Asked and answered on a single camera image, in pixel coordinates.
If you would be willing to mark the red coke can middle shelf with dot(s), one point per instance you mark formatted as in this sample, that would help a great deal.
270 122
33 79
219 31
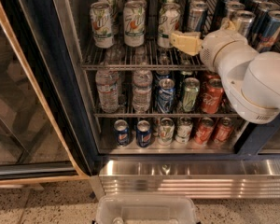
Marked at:
212 95

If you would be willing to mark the right coke can bottom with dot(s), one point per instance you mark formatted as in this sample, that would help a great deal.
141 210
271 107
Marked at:
223 131

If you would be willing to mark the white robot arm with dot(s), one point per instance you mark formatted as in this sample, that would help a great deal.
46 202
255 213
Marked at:
251 80

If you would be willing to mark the wire shelf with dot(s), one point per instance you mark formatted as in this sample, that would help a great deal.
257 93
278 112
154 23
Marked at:
96 58
127 111

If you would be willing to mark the blue redbull can far right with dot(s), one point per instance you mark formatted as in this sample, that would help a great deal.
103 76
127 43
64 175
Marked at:
269 32

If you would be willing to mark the left water bottle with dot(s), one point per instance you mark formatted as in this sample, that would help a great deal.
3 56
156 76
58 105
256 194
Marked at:
107 87

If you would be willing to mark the clear plastic bin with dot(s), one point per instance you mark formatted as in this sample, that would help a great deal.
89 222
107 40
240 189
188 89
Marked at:
145 209

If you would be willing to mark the coke can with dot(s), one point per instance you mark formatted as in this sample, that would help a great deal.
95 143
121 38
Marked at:
204 131
223 131

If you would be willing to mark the front silver redbull can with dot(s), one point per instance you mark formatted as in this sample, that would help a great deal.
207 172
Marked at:
243 21

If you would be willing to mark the left pepsi can bottom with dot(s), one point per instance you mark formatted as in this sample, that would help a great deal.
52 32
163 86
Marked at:
121 131

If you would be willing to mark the silver blue redbull can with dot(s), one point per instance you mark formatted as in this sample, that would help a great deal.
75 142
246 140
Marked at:
197 16

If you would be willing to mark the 7up can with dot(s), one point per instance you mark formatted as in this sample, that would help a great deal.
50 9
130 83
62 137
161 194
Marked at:
169 18
101 25
134 23
166 131
184 128

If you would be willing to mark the middle wire shelf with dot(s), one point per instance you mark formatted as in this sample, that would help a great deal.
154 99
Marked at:
127 111

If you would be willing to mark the pepsi can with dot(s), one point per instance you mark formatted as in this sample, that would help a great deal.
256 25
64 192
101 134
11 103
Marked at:
143 133
121 131

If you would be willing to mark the top wire shelf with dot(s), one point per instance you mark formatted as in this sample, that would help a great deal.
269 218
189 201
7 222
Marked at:
96 58

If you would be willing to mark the right water bottle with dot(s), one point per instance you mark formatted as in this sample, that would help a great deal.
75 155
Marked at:
142 85

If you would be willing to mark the front middle 7up can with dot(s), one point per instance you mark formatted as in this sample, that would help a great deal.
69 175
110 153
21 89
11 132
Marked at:
134 23

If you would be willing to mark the right pepsi can bottom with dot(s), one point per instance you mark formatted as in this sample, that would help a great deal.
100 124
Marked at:
143 133

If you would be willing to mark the blue pepsi can middle shelf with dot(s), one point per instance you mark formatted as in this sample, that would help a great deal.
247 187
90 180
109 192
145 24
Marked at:
166 95

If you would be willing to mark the water bottle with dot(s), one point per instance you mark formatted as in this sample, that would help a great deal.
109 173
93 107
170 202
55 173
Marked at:
107 87
142 85

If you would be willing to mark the green can middle shelf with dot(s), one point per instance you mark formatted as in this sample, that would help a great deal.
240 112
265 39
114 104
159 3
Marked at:
190 92

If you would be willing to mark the left coke can bottom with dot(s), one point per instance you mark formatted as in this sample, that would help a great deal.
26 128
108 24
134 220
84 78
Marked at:
204 131

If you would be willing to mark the left 7up can bottom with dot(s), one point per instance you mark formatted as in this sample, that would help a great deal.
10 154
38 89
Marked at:
166 131

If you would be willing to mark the right 7up can bottom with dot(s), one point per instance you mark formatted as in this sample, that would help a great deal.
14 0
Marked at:
184 128

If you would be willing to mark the front right 7up can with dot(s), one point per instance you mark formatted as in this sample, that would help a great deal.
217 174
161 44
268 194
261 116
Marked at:
169 18

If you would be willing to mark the front left 7up can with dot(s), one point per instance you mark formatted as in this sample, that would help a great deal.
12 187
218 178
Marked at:
101 25

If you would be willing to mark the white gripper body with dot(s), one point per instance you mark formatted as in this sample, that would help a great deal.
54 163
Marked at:
220 46

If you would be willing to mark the glass fridge door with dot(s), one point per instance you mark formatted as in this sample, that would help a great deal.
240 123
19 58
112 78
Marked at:
44 129

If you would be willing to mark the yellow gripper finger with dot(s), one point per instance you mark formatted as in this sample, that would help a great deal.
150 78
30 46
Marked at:
188 42
227 24

